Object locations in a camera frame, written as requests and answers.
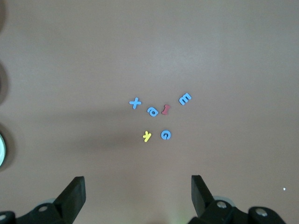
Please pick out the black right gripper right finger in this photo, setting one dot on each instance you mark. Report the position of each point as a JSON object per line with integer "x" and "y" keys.
{"x": 205, "y": 205}

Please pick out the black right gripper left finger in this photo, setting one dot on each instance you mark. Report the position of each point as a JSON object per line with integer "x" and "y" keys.
{"x": 67, "y": 203}

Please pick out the blue foam letter G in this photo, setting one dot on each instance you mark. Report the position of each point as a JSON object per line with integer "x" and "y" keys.
{"x": 162, "y": 135}

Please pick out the blue foam letter E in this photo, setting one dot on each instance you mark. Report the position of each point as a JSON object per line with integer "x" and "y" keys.
{"x": 182, "y": 100}

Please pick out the blue foam letter a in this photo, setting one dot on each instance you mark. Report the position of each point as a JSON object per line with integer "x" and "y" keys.
{"x": 149, "y": 109}

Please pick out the blue foam letter X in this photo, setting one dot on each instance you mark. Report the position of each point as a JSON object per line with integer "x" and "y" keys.
{"x": 135, "y": 102}

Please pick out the pale green plate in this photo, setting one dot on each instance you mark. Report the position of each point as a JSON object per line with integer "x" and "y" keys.
{"x": 2, "y": 150}

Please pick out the yellow foam letter K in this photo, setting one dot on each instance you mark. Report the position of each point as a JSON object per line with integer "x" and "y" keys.
{"x": 146, "y": 136}

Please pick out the red foam letter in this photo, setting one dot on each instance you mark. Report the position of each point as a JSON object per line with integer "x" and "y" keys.
{"x": 166, "y": 109}

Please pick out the brown paper table cover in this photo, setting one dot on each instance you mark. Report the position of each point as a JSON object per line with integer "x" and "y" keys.
{"x": 149, "y": 46}

